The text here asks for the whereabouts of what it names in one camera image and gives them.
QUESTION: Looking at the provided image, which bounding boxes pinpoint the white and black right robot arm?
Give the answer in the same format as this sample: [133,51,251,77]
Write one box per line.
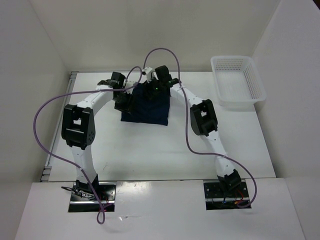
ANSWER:
[142,65,242,198]

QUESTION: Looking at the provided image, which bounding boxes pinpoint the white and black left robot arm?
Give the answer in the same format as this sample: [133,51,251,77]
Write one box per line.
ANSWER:
[61,72,139,200]

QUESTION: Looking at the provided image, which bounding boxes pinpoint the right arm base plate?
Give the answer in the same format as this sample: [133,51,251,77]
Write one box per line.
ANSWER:
[203,181,250,211]

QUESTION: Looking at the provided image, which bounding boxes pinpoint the navy blue shorts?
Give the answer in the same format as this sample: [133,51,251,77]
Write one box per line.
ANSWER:
[120,83,170,126]

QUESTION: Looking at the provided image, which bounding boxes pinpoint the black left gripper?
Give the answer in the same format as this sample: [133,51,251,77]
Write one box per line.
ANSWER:
[113,90,136,115]

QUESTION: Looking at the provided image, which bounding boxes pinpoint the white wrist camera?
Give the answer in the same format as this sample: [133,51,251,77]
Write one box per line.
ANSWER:
[142,66,157,83]
[124,80,137,91]

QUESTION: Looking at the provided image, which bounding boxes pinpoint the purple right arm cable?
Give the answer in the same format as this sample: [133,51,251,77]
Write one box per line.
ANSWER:
[143,47,258,209]

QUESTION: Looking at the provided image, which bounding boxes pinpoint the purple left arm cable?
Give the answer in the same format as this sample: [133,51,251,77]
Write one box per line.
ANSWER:
[33,65,143,224]

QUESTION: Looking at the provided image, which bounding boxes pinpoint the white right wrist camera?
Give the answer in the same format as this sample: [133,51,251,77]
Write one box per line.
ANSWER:
[142,66,157,83]

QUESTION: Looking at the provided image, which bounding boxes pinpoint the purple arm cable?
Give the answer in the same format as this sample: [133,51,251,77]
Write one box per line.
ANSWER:
[143,47,258,209]
[33,65,143,224]

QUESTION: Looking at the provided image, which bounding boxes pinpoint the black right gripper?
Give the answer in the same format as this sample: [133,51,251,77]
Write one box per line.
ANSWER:
[140,73,163,101]

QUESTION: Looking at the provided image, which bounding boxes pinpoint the white perforated plastic basket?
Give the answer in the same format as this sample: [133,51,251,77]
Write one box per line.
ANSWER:
[210,55,267,108]

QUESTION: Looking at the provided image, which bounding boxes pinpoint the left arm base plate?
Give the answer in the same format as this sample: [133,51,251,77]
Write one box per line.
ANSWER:
[68,182,116,213]

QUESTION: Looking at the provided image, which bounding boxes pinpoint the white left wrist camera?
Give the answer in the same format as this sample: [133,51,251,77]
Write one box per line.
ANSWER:
[124,80,137,91]

